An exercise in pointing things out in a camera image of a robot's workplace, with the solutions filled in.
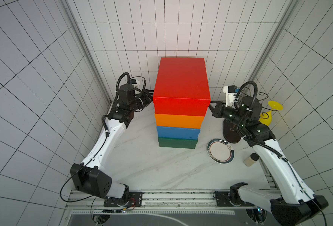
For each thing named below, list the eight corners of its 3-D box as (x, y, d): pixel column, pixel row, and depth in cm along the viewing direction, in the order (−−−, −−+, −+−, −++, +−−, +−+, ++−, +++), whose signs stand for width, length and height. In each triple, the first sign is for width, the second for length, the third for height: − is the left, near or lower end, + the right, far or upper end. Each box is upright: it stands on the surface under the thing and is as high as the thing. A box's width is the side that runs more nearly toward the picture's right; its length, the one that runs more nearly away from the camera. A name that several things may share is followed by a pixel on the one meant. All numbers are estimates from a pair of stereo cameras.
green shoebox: (159, 147, 94) (158, 139, 85) (159, 144, 95) (158, 136, 86) (194, 149, 93) (197, 142, 84) (194, 147, 94) (197, 139, 85)
